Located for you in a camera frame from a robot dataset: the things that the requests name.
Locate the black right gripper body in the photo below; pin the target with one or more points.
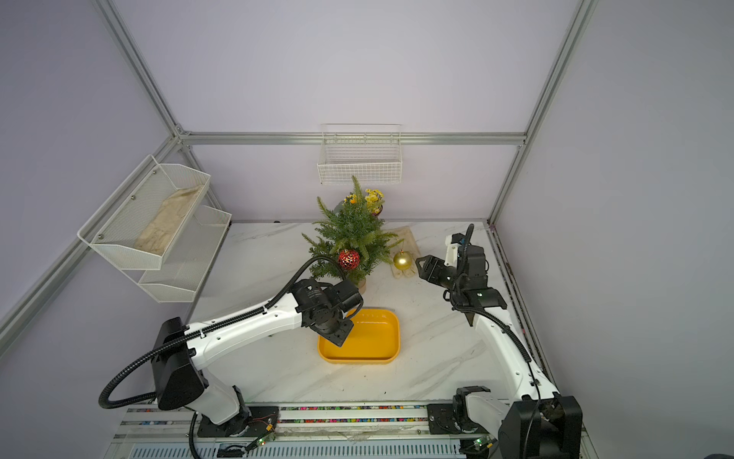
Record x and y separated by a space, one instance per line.
442 274

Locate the matte gold ball ornament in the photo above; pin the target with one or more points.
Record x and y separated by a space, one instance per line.
402 261

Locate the cream work glove on table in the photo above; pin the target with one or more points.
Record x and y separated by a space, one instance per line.
404 240

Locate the yellow purple flower bouquet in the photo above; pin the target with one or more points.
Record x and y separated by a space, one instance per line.
373 198

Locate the small green christmas tree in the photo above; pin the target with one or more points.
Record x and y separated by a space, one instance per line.
348 227

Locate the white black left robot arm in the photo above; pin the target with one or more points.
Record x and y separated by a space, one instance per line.
181 376

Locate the white mesh wall shelf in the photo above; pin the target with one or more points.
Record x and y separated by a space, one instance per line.
180 273

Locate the white wire wall basket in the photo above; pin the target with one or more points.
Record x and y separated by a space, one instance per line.
373 153

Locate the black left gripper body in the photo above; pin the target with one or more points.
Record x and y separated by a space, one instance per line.
336 330

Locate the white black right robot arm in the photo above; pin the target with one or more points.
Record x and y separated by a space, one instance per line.
528 417

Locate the cream glove in shelf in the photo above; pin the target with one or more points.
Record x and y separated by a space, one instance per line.
160 232

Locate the aluminium frame bars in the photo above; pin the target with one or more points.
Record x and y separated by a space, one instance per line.
15 324

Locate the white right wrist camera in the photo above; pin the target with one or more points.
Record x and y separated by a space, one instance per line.
457 248

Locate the yellow plastic tray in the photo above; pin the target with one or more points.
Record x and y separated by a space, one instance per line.
374 340

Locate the red lattice ball ornament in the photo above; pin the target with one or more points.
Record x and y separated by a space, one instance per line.
349 260

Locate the aluminium rail with pebbles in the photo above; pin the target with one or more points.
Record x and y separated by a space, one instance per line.
296 421

